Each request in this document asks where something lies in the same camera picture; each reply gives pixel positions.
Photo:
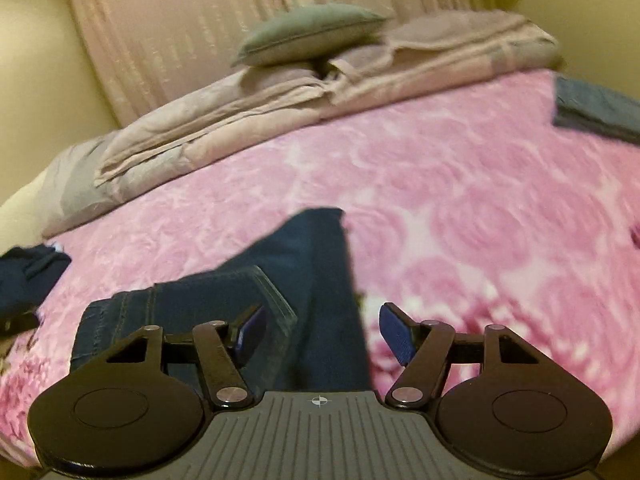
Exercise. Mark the dark blue jeans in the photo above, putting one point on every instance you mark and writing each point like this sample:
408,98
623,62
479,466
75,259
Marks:
320,285

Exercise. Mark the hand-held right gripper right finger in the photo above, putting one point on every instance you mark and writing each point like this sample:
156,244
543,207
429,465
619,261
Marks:
397,335

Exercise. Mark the grey pillow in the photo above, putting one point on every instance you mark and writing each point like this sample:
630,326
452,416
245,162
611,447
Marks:
305,30

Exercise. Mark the pink curtain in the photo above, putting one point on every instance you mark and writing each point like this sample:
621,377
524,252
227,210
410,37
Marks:
175,35

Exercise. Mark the pink floral blanket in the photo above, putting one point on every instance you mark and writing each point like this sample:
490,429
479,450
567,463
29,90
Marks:
475,210

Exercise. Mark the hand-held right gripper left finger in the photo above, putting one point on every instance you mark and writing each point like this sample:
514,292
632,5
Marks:
247,335

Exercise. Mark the folded pink quilt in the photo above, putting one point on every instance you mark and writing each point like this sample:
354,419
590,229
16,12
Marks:
200,120

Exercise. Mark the folded light blue jeans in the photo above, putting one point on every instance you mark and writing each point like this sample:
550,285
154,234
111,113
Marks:
595,110

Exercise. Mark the dark navy garment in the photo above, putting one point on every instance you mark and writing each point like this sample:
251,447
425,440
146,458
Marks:
30,275

